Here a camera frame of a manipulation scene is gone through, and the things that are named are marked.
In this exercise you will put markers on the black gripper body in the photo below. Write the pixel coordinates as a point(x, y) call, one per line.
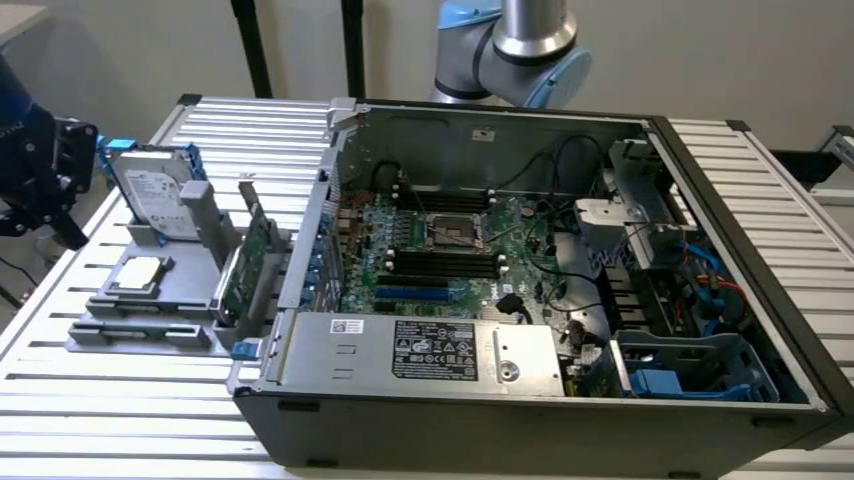
point(34, 150)

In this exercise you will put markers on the silver blue-capped robot arm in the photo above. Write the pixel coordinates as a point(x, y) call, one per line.
point(534, 30)

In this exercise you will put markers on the black expansion slot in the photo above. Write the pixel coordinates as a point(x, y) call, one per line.
point(404, 307)

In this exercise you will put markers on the blue expansion slot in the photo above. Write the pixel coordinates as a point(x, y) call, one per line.
point(410, 293)

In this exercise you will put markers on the black RAM slot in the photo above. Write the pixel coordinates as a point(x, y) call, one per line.
point(446, 260)
point(444, 209)
point(446, 273)
point(446, 266)
point(446, 253)
point(444, 191)
point(444, 197)
point(444, 203)

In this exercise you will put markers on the hard disk in blue caddy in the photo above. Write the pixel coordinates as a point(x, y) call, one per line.
point(156, 195)

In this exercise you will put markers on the silver CPU chip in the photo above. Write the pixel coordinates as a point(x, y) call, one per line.
point(142, 272)

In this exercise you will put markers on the grey parts rack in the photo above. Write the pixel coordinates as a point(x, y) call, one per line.
point(194, 280)

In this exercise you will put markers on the green graphics card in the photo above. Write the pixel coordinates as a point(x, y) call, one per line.
point(250, 260)

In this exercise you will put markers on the blue case latch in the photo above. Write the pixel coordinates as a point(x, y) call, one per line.
point(246, 349)

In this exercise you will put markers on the black stand pole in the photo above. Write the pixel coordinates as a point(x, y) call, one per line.
point(354, 45)
point(253, 45)

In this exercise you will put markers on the silver power supply unit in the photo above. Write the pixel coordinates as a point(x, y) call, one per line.
point(374, 360)

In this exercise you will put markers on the metal CPU socket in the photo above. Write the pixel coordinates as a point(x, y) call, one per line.
point(454, 231)

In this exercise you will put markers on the green motherboard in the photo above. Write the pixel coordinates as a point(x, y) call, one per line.
point(521, 240)

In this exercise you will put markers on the black open PC case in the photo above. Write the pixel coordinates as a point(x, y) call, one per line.
point(468, 430)

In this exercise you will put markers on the metal drive cage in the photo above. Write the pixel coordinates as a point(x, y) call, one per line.
point(641, 210)

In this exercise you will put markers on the blue plastic disk bay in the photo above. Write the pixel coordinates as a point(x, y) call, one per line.
point(701, 360)

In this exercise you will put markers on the aluminium profile rail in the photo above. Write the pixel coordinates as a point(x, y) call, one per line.
point(837, 150)

